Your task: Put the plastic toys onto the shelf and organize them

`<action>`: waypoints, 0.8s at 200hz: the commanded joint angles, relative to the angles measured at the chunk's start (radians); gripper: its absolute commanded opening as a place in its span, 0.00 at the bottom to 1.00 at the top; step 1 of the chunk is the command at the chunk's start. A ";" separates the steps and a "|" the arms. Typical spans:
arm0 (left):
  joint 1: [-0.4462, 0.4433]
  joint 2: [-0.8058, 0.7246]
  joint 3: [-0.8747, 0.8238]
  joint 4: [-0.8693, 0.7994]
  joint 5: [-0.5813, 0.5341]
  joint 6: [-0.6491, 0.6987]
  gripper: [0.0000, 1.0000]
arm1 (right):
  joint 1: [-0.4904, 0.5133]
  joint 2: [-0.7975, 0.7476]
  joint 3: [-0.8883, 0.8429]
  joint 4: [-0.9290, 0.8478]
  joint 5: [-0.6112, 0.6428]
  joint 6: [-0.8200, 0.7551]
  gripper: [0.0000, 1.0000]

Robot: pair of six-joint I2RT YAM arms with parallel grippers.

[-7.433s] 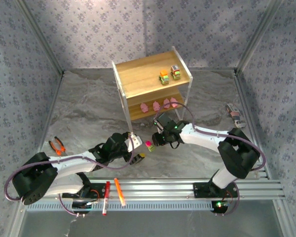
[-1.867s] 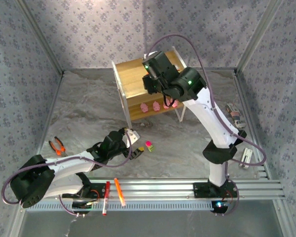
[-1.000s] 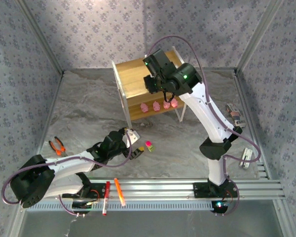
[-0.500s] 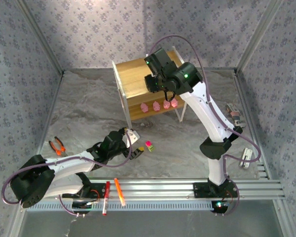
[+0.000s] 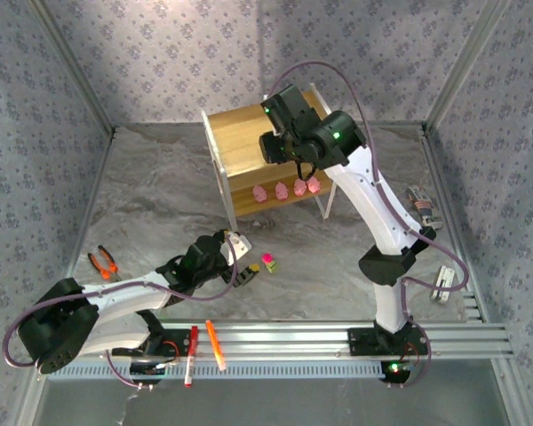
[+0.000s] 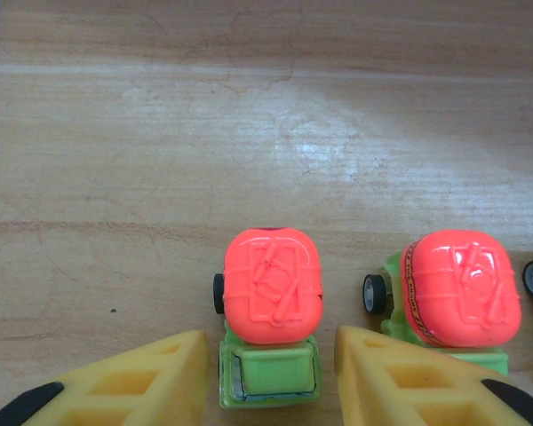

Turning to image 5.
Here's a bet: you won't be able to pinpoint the green toy truck pink tank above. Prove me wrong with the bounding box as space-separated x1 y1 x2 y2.
260 251 280 274

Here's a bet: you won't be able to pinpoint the orange marker pen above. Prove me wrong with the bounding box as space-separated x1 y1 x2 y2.
204 319 227 372

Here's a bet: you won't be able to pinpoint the red marker pen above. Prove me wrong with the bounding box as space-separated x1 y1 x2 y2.
184 326 200 389

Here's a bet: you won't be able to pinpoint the grey striped utility tool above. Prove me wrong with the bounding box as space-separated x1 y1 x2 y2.
406 185 445 233

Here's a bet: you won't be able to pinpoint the white plastic clip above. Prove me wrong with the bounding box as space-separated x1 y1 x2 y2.
428 264 457 306

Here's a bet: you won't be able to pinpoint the aluminium mounting rail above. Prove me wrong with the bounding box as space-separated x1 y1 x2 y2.
106 319 514 361

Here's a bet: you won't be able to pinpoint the wooden shelf white metal frame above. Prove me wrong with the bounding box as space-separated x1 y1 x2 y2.
201 83 338 252

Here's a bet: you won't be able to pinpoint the orange handled pliers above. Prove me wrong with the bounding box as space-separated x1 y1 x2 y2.
87 243 122 283

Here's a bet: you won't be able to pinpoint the grey slotted cable duct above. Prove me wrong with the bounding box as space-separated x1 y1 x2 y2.
48 359 386 382

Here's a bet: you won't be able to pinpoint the aluminium frame bar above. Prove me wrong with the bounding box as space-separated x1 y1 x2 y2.
420 126 533 426
421 0 512 134
28 0 117 134
20 127 117 426

